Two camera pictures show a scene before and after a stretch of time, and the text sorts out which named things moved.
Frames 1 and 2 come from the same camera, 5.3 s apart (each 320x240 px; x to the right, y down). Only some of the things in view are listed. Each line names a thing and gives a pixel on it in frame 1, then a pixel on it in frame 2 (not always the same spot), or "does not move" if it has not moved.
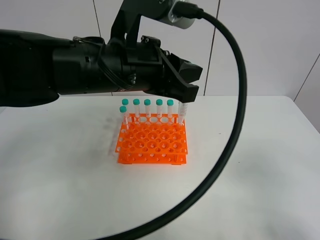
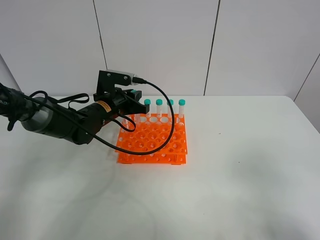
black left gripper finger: (182, 73) to (130, 106)
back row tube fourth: (159, 103) does not move
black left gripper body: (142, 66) to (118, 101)
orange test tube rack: (157, 139) does not move
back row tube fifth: (170, 103) does not move
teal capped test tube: (182, 111) to (127, 121)
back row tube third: (147, 103) does not move
